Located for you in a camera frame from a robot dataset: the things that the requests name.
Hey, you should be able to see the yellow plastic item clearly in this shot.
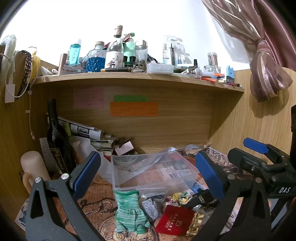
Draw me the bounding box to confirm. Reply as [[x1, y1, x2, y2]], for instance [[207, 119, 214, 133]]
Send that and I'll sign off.
[[30, 50, 41, 79]]

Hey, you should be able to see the glass bottle with blue beads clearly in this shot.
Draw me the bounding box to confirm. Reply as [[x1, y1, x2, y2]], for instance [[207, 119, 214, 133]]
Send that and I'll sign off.
[[86, 41, 107, 72]]

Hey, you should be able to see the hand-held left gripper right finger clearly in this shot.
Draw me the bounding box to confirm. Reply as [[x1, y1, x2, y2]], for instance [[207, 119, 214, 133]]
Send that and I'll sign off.
[[194, 151, 271, 241]]

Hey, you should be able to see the clear bottle with silver cap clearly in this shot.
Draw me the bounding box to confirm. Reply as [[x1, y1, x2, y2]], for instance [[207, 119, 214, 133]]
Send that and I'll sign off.
[[135, 40, 148, 63]]

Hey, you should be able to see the blue mouthwash bottle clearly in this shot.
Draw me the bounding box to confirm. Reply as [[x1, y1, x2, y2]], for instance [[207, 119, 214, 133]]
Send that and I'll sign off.
[[69, 39, 82, 66]]

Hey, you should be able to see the white folded card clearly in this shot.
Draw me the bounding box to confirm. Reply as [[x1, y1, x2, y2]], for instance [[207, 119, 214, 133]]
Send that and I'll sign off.
[[114, 141, 134, 156]]

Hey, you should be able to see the pink sticky note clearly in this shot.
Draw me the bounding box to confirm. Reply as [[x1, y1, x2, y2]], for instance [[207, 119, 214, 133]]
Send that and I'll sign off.
[[73, 88, 104, 109]]

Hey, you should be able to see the small clear lidded box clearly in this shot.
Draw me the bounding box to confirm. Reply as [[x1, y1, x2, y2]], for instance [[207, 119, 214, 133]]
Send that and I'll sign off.
[[146, 63, 174, 75]]

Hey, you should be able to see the wooden shelf board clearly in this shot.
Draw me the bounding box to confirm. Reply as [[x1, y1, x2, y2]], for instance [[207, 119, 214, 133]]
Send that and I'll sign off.
[[31, 71, 245, 93]]

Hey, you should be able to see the white fabric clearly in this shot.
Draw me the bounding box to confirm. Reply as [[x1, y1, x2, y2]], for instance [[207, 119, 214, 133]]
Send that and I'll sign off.
[[0, 35, 16, 77]]

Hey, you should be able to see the white cable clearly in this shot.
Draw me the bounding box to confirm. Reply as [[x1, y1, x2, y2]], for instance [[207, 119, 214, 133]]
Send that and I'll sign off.
[[9, 46, 38, 140]]

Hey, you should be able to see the black pen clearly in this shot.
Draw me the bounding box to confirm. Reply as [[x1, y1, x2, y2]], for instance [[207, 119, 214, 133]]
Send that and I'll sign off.
[[101, 67, 134, 73]]

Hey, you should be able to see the orange sticky note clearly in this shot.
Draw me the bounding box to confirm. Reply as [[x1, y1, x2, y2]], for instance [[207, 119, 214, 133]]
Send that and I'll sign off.
[[110, 102, 159, 117]]

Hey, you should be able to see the clear glass jar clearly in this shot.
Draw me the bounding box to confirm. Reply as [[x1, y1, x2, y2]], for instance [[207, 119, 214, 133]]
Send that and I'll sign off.
[[204, 52, 220, 73]]

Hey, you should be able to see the beige thermos cup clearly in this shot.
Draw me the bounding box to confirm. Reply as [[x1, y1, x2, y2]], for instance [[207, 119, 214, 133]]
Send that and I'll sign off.
[[20, 151, 52, 194]]

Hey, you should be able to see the dark wine bottle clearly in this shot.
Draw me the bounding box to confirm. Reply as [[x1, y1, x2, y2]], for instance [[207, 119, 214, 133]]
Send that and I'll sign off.
[[46, 99, 77, 175]]

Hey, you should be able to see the vintage print table mat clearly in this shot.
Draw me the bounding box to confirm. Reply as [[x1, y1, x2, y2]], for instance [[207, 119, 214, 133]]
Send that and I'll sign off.
[[14, 148, 243, 241]]

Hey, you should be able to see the green pump bottle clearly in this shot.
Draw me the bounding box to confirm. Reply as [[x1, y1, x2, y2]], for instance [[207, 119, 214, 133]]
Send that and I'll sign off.
[[123, 32, 136, 64]]

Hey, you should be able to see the brown cardboard tube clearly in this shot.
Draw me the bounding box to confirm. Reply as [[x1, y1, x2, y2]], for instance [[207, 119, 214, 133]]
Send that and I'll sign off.
[[58, 54, 67, 75]]

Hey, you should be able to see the black silver glitter pouch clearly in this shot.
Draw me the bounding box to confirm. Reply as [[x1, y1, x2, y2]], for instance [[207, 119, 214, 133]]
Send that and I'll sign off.
[[140, 192, 167, 223]]

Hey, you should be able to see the crumpled newspaper sheet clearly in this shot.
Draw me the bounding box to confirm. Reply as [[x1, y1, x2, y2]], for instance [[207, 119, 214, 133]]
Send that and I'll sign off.
[[203, 148, 234, 167]]

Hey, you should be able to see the crumpled yellow white wrapper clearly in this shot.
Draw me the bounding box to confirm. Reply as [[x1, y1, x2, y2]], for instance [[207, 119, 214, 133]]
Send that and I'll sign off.
[[165, 191, 197, 207]]

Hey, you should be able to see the black lace band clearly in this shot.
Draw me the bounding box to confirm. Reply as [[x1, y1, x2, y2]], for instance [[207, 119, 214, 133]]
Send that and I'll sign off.
[[15, 50, 32, 99]]

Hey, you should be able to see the pink striped curtain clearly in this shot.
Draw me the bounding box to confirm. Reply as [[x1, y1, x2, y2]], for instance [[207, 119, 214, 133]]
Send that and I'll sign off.
[[201, 0, 296, 103]]

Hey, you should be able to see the clear plastic storage box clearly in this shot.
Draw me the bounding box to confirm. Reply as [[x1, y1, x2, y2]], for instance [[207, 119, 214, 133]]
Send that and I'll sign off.
[[111, 151, 200, 193]]

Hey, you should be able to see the rolled newspaper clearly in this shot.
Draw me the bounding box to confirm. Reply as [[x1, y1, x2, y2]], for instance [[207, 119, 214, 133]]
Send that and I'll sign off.
[[57, 116, 104, 141]]

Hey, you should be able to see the white charger plug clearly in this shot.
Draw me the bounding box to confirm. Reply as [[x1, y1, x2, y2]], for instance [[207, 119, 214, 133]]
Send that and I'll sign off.
[[5, 84, 16, 103]]

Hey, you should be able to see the toothbrush blister pack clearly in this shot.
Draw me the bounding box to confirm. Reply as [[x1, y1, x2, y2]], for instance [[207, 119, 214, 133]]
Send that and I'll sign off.
[[162, 35, 185, 65]]

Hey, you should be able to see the gold foil wrapper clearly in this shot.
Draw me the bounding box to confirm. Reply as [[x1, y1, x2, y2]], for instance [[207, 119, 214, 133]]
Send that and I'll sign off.
[[186, 212, 211, 235]]

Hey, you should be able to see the red flat pouch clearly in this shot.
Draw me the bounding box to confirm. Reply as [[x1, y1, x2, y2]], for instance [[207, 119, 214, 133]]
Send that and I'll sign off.
[[154, 204, 196, 236]]

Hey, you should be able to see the stack of paper booklets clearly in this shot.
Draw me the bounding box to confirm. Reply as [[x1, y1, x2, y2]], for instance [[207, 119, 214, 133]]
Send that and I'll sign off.
[[90, 136, 117, 156]]

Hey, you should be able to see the green striped knit glove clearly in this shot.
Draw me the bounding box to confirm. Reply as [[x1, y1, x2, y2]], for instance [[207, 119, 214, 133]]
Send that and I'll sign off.
[[114, 190, 151, 234]]

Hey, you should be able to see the black printed strap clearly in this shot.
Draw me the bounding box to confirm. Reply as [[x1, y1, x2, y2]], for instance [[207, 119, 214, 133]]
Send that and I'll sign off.
[[185, 189, 219, 208]]

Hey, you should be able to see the blue cartoon sticker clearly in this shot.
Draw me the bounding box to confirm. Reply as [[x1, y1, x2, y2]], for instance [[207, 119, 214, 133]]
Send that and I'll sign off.
[[14, 199, 29, 230]]

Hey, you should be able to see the green sticky note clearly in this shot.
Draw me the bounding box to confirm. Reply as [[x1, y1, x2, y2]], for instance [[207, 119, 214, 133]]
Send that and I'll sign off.
[[114, 95, 148, 102]]

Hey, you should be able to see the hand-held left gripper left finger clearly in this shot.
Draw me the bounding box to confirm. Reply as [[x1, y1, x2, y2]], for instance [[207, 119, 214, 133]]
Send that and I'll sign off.
[[25, 151, 102, 241]]

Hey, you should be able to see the clear labelled glass bottle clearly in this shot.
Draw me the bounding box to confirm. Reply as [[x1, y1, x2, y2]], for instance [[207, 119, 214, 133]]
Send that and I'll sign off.
[[105, 25, 125, 69]]

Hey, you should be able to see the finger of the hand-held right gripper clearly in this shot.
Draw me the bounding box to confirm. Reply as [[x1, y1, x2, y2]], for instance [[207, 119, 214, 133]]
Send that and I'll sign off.
[[228, 148, 271, 178], [243, 138, 296, 165]]

